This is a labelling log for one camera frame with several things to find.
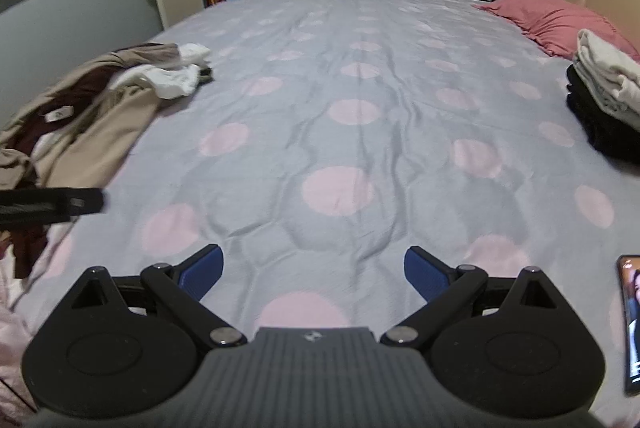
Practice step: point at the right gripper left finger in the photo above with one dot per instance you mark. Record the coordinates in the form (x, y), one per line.
(118, 345)

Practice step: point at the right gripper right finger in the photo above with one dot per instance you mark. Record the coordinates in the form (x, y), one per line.
(512, 347)

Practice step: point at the beige long sleeve garment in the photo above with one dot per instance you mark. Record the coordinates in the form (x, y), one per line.
(89, 150)

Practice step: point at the folded white grey clothes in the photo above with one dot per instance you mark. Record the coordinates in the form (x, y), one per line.
(610, 76)

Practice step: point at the dark maroon garment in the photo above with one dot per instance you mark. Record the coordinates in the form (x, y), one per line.
(48, 112)

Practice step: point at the pink fabric at bedside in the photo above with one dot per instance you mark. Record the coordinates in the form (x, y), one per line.
(16, 402)

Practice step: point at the black smartphone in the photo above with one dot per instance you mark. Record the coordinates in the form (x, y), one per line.
(628, 276)

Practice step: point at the white crumpled cloth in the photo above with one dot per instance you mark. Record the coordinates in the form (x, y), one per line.
(173, 79)

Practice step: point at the folded black garment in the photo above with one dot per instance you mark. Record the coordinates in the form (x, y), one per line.
(612, 137)

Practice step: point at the polka dot bed sheet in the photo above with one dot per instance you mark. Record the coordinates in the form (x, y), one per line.
(335, 135)

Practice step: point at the pink pillow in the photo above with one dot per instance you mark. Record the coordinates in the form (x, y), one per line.
(554, 24)

